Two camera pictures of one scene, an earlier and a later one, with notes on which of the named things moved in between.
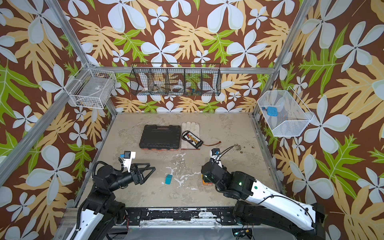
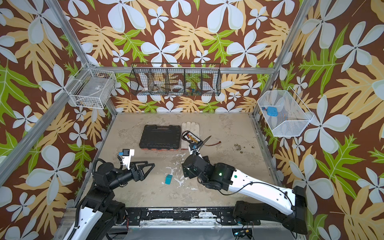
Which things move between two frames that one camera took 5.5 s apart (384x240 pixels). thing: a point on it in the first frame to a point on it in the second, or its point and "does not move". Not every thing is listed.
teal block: x=168 y=179 does not move
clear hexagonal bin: x=285 y=113 does not move
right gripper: x=208 y=169 to x=194 y=157
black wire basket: x=173 y=79 does not move
